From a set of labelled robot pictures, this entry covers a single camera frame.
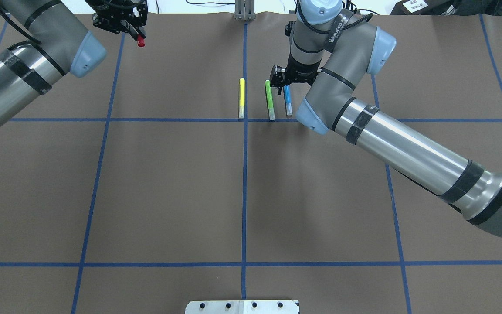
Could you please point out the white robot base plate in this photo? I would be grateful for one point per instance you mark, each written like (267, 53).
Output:
(243, 307)

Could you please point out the green highlighter pen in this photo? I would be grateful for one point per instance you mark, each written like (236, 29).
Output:
(269, 100)

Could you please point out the blue highlighter pen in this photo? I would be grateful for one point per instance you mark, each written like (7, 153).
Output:
(287, 100)

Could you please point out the red capped white marker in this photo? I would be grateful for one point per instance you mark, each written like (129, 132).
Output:
(140, 41)

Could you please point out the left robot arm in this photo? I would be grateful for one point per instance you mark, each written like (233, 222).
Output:
(57, 43)

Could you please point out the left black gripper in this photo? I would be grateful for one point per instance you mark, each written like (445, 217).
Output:
(119, 19)

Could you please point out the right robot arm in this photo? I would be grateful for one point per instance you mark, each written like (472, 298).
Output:
(331, 49)

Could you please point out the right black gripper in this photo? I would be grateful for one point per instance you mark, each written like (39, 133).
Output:
(302, 72)

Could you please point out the black power adapter box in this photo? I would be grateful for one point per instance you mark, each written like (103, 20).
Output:
(424, 7)

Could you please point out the grey aluminium frame post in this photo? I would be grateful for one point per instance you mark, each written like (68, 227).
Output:
(244, 10)

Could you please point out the yellow highlighter pen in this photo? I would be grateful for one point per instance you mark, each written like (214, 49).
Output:
(241, 98)

